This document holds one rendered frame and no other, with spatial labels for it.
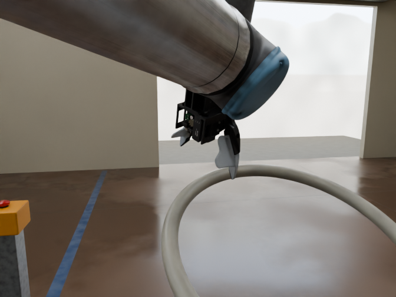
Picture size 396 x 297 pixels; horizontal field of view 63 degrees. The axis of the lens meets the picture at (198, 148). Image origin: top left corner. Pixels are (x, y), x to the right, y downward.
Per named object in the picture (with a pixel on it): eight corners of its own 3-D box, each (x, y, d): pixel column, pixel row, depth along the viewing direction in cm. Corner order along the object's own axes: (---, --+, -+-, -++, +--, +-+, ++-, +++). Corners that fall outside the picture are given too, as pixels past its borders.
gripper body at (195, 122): (173, 131, 61) (178, 69, 55) (204, 119, 67) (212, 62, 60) (202, 148, 57) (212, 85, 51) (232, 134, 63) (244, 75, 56)
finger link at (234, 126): (222, 157, 63) (208, 115, 62) (228, 154, 64) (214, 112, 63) (240, 154, 59) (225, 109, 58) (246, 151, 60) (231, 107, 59)
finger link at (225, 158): (217, 188, 61) (201, 142, 59) (236, 177, 64) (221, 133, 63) (228, 188, 58) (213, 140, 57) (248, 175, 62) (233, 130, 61)
